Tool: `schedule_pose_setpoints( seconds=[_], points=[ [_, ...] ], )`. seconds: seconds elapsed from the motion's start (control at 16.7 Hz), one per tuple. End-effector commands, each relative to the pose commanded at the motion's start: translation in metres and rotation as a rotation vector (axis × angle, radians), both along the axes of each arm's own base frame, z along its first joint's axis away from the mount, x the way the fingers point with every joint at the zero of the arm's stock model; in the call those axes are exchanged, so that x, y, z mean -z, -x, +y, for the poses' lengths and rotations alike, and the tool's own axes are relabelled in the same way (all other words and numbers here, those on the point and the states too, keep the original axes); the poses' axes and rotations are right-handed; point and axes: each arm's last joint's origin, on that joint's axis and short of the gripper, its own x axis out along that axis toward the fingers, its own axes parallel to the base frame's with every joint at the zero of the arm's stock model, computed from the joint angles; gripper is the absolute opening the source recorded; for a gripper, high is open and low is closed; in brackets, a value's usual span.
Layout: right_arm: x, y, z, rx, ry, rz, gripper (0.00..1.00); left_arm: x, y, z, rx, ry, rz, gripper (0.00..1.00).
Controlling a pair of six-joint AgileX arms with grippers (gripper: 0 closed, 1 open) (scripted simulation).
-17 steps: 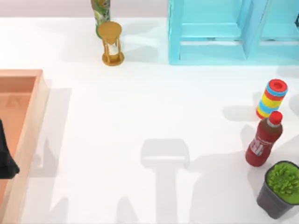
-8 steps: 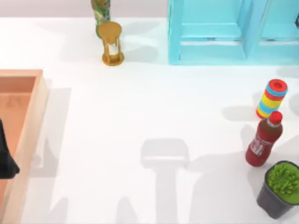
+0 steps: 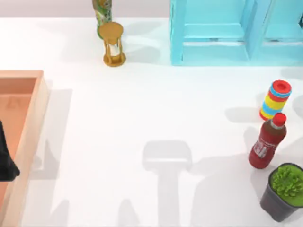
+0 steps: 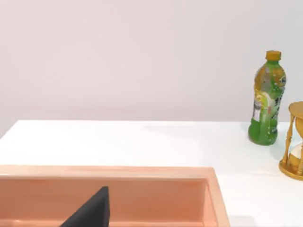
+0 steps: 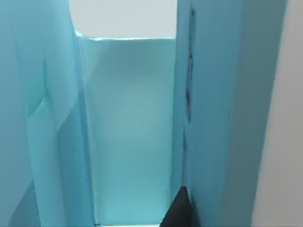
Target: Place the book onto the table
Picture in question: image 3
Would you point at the wooden hourglass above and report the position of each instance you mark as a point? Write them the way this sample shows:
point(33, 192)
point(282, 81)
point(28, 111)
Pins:
point(113, 45)

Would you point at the green patterned bottle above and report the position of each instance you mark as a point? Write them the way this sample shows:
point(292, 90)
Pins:
point(104, 11)

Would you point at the shallow salmon-coloured box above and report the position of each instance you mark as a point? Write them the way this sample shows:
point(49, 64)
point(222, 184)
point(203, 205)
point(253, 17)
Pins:
point(21, 113)

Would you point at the stack of coloured rings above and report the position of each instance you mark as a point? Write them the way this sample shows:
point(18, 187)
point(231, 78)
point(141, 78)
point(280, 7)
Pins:
point(274, 100)

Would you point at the green plant in dark pot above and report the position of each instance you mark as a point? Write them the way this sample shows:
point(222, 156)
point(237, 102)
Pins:
point(282, 191)

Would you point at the light blue rack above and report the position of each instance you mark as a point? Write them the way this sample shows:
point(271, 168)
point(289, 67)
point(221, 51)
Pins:
point(213, 33)

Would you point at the red bottle with red cap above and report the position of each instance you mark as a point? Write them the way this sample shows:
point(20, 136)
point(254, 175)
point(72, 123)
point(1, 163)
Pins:
point(266, 144)

